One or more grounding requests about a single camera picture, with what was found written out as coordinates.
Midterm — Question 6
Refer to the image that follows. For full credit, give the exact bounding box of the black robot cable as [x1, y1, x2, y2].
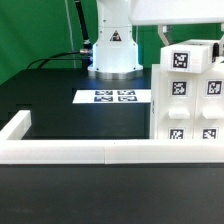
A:
[26, 0, 93, 70]

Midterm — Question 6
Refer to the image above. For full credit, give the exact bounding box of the white cabinet top box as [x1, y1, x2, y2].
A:
[160, 39, 221, 74]

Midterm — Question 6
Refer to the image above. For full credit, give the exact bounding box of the white cabinet body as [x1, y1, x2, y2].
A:
[149, 56, 224, 140]

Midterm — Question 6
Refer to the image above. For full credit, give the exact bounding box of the green backdrop curtain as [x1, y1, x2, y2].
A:
[0, 0, 222, 84]

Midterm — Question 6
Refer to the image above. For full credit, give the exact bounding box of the white cabinet door panel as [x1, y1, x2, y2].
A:
[194, 63, 224, 139]

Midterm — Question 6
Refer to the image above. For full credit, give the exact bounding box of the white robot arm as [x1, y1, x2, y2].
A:
[88, 0, 224, 79]

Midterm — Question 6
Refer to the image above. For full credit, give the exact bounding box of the white base tag plate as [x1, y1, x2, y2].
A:
[73, 89, 151, 104]

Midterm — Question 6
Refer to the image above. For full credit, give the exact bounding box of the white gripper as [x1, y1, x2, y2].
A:
[128, 0, 224, 62]

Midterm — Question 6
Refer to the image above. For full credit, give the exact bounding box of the white U-shaped fence frame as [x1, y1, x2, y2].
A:
[0, 110, 224, 164]

